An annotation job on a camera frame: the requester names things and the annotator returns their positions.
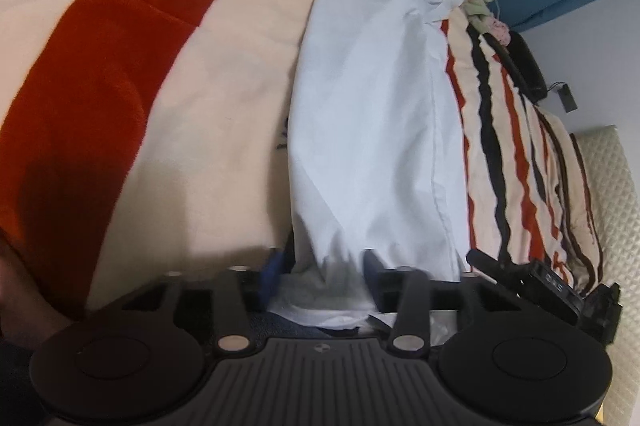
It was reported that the cream quilted headboard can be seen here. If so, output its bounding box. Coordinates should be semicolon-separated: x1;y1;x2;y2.
576;125;639;425

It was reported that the black wall plug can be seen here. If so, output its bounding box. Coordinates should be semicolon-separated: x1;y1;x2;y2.
548;82;578;113

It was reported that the striped cream red black blanket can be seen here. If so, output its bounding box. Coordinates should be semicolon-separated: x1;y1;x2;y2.
1;0;603;350

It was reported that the white garment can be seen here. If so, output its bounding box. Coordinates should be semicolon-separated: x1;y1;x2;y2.
270;0;470;328

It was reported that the black bag on bed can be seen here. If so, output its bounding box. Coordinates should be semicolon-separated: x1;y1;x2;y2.
492;31;548;104

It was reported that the green floral cloth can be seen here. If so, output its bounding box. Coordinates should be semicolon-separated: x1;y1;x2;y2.
462;0;503;33

